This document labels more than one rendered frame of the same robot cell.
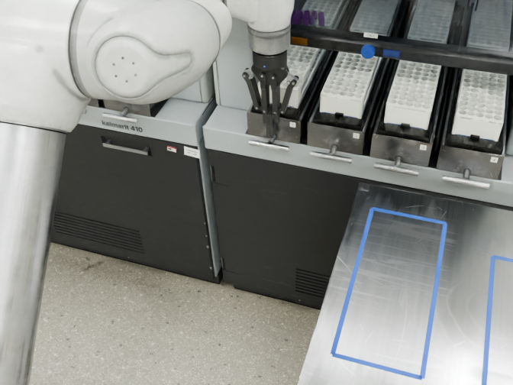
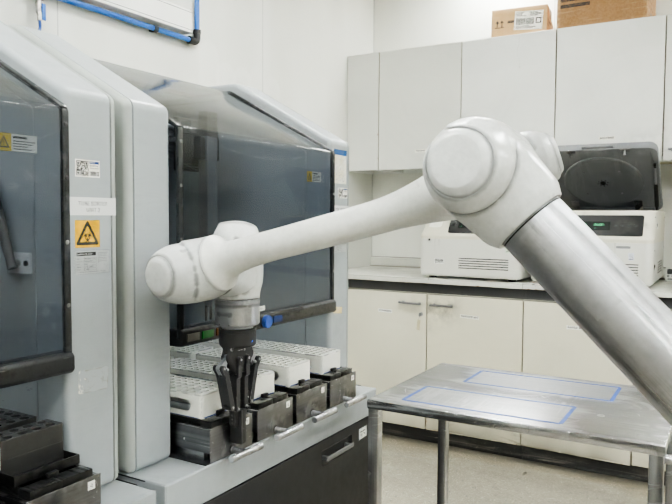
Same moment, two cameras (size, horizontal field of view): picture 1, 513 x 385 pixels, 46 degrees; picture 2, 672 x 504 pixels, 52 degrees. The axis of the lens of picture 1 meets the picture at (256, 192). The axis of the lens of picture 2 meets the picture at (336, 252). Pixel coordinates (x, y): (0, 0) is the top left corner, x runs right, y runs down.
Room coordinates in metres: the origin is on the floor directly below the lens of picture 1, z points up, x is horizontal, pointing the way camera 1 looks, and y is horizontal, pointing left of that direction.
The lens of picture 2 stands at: (0.73, 1.27, 1.23)
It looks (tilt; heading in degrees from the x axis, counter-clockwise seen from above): 3 degrees down; 280
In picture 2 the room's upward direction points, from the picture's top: straight up
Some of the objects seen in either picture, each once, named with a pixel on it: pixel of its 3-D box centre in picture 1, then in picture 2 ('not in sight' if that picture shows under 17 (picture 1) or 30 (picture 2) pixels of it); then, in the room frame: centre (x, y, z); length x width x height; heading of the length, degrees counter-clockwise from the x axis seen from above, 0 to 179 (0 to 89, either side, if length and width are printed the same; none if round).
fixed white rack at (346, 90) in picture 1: (353, 75); (212, 380); (1.29, -0.26, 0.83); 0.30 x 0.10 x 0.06; 159
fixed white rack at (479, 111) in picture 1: (481, 93); (285, 358); (1.18, -0.54, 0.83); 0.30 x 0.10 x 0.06; 159
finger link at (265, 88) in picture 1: (265, 90); (233, 383); (1.16, -0.03, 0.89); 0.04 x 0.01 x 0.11; 159
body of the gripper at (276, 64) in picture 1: (269, 65); (237, 349); (1.16, -0.04, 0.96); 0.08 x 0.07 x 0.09; 69
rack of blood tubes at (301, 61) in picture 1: (294, 66); (165, 394); (1.35, -0.11, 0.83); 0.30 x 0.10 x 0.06; 159
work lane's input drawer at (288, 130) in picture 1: (308, 57); (122, 410); (1.47, -0.16, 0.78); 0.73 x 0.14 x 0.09; 159
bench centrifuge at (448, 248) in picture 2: not in sight; (488, 217); (0.54, -2.59, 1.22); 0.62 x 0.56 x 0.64; 67
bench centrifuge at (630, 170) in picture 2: not in sight; (600, 214); (-0.01, -2.39, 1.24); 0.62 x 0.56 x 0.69; 70
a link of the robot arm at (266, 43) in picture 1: (269, 35); (237, 312); (1.16, -0.04, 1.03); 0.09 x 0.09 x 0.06
